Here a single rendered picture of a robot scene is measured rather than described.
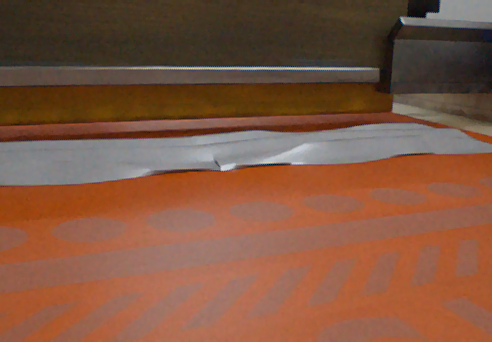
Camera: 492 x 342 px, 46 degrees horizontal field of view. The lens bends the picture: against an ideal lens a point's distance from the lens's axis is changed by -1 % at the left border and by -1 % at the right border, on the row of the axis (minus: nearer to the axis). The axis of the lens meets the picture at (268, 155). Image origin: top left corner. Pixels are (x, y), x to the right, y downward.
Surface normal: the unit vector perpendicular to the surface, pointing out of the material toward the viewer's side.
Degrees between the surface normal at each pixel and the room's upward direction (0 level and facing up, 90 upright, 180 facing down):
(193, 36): 90
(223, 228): 0
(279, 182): 0
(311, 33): 90
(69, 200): 0
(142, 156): 33
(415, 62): 90
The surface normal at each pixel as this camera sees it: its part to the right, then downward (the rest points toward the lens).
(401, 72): 0.42, 0.20
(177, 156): 0.22, -0.71
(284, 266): 0.04, -0.98
